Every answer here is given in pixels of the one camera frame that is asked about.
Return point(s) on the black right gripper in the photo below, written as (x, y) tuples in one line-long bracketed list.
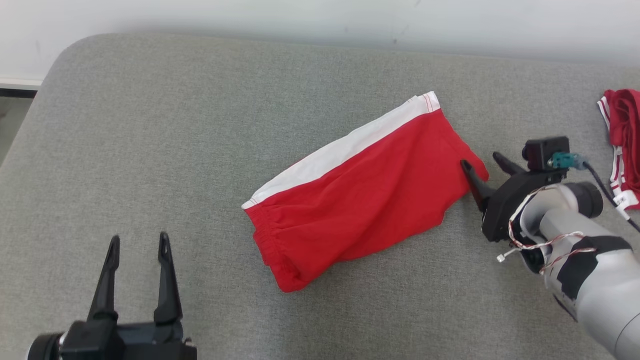
[(505, 205)]

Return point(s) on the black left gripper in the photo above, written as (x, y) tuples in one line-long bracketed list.
[(130, 345)]

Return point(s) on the red shorts white band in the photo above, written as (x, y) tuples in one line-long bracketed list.
[(360, 200)]

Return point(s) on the red number 23 jersey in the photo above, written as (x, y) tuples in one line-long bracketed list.
[(627, 130)]

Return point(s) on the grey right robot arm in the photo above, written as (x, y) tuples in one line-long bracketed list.
[(600, 295)]

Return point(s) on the grey fabric sofa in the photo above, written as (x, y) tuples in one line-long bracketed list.
[(175, 150)]

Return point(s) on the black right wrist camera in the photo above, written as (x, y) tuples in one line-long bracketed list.
[(542, 150)]

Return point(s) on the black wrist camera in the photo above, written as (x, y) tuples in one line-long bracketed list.
[(45, 349), (542, 150)]

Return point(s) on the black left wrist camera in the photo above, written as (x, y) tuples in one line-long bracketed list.
[(45, 349)]

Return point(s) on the white wall baseboard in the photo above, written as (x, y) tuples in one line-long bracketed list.
[(20, 83)]

